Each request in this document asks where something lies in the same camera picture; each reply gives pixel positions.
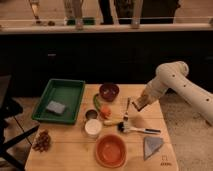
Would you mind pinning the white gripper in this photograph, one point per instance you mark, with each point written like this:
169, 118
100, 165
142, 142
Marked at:
154, 90

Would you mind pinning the wooden board eraser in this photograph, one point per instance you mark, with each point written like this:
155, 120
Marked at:
141, 102

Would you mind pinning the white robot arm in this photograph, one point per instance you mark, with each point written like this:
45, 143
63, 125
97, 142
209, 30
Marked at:
173, 76

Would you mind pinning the purple bowl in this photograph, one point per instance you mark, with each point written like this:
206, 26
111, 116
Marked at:
109, 91

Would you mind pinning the orange bowl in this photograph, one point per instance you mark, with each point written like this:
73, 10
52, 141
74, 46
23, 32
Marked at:
110, 151

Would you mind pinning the silver fork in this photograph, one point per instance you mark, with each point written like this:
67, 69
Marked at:
125, 117

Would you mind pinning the black dish brush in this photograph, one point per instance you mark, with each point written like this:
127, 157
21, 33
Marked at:
126, 128

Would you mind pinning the toy carrot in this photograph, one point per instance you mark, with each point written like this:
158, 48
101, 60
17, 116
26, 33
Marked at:
105, 112

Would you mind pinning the grey triangular cloth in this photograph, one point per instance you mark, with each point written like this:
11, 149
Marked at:
151, 145

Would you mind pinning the yellow toy banana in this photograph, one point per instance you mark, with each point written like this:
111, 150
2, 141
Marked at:
111, 122

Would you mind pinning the green toy pepper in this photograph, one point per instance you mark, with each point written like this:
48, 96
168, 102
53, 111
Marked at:
96, 102

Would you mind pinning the small metal cup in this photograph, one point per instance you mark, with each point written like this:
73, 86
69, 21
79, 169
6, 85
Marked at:
91, 114

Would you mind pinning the white round cup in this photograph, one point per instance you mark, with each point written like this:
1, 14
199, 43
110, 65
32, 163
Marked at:
93, 127

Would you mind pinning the green plastic tray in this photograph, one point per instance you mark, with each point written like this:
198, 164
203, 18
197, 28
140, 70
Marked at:
64, 91

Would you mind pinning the green box on counter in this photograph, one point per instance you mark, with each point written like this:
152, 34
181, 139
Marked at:
83, 21

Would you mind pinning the grey sponge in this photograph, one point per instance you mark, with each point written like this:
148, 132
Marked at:
56, 107

